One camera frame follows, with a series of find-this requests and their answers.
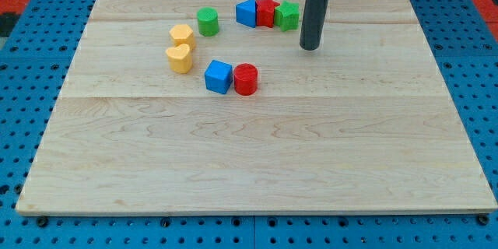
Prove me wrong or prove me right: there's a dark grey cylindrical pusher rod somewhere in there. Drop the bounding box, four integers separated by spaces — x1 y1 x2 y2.
300 0 329 51

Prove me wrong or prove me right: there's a green star block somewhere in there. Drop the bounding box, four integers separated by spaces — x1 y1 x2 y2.
274 1 300 32

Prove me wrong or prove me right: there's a red star block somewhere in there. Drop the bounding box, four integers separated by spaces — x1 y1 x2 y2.
256 0 279 28

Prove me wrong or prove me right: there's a blue triangle block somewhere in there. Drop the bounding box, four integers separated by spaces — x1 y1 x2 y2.
235 0 257 28

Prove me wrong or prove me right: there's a red cylinder block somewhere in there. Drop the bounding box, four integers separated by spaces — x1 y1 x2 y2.
233 63 258 96

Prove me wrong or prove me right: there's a green cylinder block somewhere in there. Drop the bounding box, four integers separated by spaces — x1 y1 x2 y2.
197 7 219 37

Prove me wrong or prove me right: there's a blue cube block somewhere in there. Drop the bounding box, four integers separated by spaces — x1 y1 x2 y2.
205 60 233 94

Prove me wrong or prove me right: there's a yellow hexagon block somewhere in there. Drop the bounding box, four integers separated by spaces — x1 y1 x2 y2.
169 24 196 50

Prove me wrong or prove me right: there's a yellow heart block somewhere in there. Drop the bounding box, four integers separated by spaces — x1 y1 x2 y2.
165 44 193 74

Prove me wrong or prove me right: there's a light wooden board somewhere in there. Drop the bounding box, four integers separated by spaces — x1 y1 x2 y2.
16 0 497 216

